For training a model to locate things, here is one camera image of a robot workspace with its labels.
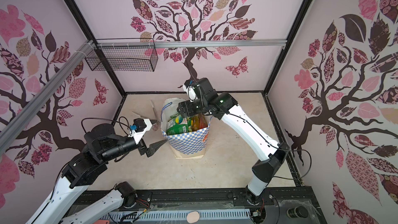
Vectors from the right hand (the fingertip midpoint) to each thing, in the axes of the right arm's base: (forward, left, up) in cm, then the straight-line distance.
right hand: (184, 105), depth 69 cm
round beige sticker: (-40, -3, -33) cm, 52 cm away
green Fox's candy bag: (0, +6, -17) cm, 18 cm away
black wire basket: (+42, +40, +2) cm, 58 cm away
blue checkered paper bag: (-12, -1, -17) cm, 21 cm away
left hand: (-14, +9, +1) cm, 17 cm away
